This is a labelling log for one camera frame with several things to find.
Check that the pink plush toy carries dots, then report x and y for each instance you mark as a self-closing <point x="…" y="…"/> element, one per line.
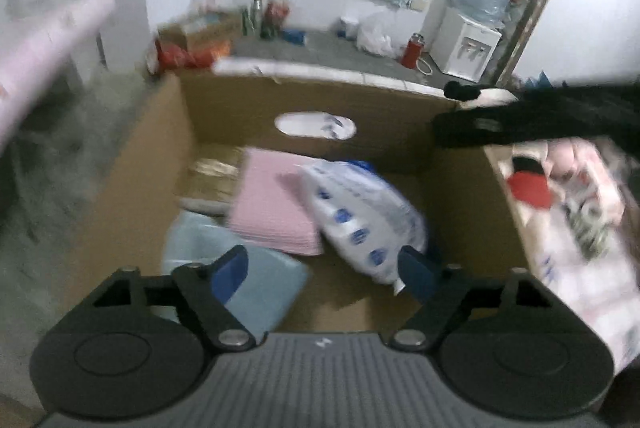
<point x="570" y="160"/>

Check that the white water dispenser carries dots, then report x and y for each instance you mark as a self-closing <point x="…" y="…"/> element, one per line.
<point x="462" y="45"/>

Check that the clear plastic bag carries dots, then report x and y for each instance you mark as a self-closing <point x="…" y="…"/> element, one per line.
<point x="374" y="38"/>

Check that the light blue towel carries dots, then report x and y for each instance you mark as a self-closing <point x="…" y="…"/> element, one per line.
<point x="270" y="278"/>

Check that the printed cardboard carton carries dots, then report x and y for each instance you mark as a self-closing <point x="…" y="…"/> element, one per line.
<point x="200" y="30"/>

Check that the glass bottle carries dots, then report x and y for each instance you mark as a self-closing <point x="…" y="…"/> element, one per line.
<point x="258" y="15"/>

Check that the patterned folded board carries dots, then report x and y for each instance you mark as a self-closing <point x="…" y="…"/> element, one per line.
<point x="525" y="22"/>

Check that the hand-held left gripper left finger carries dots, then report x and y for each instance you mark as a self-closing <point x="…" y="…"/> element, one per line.
<point x="230" y="274"/>

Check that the blue and white bag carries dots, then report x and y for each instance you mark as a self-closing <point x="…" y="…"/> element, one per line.
<point x="360" y="218"/>

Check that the green white scrunchie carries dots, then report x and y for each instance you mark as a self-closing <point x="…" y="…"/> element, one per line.
<point x="590" y="230"/>

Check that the gold striped box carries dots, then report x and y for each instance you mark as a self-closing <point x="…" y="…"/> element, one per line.
<point x="215" y="175"/>

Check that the small blue packet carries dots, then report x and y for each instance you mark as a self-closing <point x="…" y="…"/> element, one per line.
<point x="295" y="36"/>

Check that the wall outlet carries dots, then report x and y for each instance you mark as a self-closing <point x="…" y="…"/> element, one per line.
<point x="417" y="3"/>

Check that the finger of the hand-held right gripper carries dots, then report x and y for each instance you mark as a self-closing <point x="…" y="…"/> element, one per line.
<point x="475" y="127"/>

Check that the white mug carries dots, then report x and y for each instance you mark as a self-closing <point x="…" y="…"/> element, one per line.
<point x="349" y="27"/>

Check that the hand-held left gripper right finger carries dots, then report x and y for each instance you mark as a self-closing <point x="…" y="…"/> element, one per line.
<point x="415" y="274"/>

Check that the brown cardboard box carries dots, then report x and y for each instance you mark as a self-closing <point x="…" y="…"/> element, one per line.
<point x="390" y="142"/>

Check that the red thermos bottle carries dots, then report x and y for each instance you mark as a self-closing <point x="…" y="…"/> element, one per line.
<point x="412" y="51"/>

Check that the pink mesh sponge cloth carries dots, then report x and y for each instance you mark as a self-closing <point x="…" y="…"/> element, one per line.
<point x="272" y="203"/>

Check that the small red white box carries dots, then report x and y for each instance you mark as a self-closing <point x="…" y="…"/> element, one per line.
<point x="276" y="15"/>

